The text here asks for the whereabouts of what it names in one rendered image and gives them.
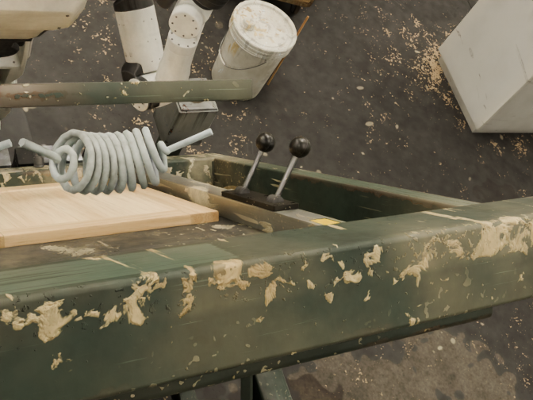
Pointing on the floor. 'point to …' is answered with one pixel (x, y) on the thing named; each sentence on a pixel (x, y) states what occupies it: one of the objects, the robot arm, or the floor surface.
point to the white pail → (255, 44)
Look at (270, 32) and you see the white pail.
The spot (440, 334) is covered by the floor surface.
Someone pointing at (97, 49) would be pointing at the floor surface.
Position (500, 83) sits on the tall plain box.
